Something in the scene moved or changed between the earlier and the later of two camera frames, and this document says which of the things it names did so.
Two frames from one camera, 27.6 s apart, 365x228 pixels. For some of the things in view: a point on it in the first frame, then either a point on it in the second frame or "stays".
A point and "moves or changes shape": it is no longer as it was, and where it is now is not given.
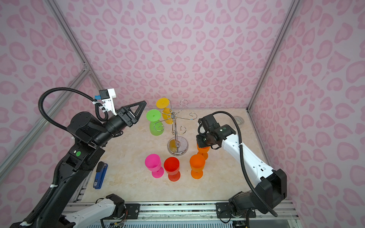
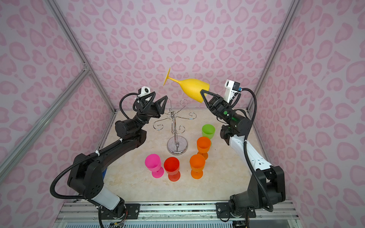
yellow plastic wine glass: (163, 103) → (192, 87)
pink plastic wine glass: (153, 162) stays
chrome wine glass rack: (177, 146) stays
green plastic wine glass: (156, 127) moves or changes shape
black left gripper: (131, 119) → (146, 112)
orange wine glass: (197, 162) stays
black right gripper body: (205, 140) → (225, 113)
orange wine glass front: (203, 151) stays
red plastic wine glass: (171, 165) stays
